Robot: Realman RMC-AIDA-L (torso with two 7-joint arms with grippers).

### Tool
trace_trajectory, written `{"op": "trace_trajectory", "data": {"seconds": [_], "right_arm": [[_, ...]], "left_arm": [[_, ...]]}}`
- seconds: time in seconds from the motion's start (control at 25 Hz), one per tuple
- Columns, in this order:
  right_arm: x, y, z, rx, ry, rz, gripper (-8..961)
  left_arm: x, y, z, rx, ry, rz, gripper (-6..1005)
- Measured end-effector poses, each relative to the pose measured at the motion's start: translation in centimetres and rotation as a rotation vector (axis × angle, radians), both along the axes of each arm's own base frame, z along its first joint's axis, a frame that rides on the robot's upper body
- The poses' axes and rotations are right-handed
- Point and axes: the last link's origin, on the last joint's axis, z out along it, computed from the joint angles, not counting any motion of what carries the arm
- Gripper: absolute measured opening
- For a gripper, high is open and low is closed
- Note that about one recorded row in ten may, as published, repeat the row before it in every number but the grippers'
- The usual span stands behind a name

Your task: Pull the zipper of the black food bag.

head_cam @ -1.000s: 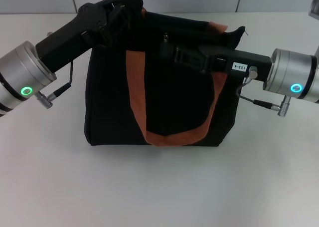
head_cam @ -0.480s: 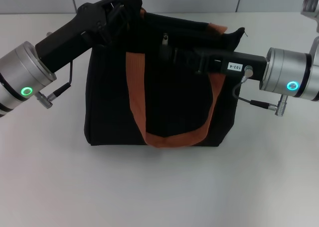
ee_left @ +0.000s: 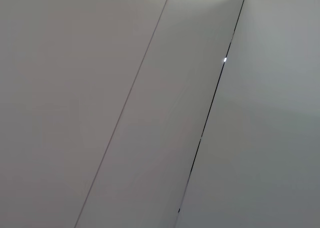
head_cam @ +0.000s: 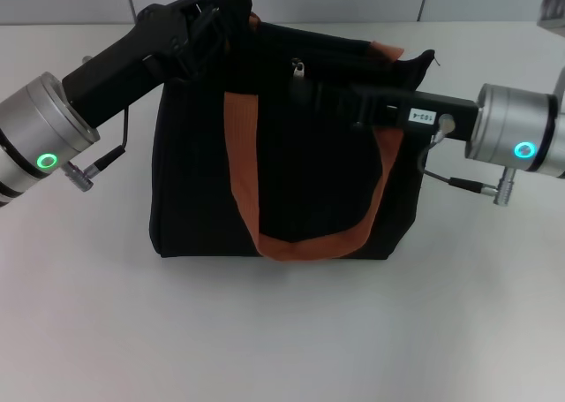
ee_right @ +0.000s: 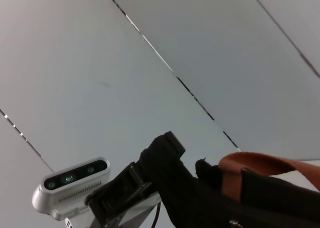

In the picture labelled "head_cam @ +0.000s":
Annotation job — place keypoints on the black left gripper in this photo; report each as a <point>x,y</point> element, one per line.
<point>123,70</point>

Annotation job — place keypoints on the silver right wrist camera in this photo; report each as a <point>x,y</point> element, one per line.
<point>554,4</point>

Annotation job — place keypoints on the silver metal zipper pull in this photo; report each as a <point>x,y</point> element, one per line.
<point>299,68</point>

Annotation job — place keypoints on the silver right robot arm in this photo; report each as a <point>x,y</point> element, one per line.
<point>512,123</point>

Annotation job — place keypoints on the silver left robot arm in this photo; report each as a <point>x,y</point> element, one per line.
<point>35,123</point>

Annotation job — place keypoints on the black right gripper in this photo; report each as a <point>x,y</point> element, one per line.
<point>384,108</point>

